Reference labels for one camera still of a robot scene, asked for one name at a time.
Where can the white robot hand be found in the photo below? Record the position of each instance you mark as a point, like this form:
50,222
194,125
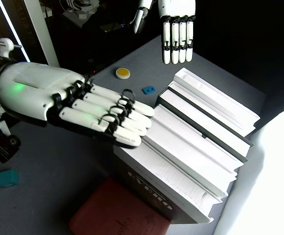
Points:
178,9
29,90

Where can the yellow disc with white rim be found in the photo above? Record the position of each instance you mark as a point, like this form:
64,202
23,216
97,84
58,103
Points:
123,73

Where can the white light strip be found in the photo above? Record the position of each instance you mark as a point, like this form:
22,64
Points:
13,30

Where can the teal cube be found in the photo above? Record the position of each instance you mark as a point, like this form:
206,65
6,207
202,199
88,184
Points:
8,178

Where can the small blue block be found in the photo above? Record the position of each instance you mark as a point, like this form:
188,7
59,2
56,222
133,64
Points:
148,90

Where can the red flat book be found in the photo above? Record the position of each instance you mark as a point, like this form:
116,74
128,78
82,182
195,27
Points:
112,210

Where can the white board panel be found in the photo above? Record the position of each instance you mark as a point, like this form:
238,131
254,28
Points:
266,171

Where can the grey table cloth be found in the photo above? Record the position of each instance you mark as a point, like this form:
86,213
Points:
58,159

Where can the white post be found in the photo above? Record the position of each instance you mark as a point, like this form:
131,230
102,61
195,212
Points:
41,31

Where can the large white-edged hardcover book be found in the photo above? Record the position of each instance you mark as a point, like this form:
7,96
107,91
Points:
217,98

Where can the dark book with white title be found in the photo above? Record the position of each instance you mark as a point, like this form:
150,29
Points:
168,171

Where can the grey-covered hardcover book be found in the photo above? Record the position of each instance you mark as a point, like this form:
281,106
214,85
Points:
193,164

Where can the black-covered hardcover book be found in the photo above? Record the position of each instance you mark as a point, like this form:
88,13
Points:
205,121

